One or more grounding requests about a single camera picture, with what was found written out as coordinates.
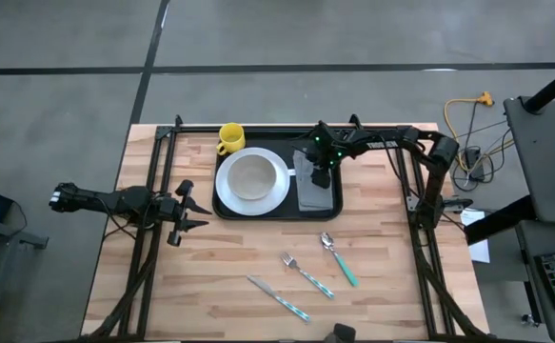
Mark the black frame bracket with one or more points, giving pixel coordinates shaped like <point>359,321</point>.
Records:
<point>355,121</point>
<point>178,121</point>

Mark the white round plate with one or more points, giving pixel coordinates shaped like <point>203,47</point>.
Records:
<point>222,190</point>

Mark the black diagonal pole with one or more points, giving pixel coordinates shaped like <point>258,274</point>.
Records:
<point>553,88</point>

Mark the large grey desk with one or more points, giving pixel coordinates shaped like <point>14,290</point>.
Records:
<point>548,157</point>

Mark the grey napkin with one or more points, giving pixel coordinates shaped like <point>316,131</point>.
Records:
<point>312,197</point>

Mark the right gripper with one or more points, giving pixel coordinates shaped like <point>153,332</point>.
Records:
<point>327,143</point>

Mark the black plastic tray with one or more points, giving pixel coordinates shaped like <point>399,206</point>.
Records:
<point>286,209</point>

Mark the black power adapter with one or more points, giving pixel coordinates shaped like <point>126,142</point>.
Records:
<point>473,164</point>

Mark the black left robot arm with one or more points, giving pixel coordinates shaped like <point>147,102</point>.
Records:
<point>124,200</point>

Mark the desk caster wheel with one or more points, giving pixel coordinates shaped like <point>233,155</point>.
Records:
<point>528,319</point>

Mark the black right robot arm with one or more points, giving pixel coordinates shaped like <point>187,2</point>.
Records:
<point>401,143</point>

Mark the beige bowl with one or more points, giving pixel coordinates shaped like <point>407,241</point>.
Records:
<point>251,177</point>

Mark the black metal table frame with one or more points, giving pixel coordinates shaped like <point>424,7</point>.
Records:
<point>155,157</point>

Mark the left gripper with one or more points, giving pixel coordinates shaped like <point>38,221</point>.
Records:
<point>172,212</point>

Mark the white paper sheet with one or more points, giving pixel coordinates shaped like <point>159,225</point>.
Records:
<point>479,250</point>

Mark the black desk crossbar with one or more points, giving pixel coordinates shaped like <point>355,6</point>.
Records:
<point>496,221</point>

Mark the dark grey side desk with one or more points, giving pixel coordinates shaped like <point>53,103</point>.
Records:
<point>534,286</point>

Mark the yellow mug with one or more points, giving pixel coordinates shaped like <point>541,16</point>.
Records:
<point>231,138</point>

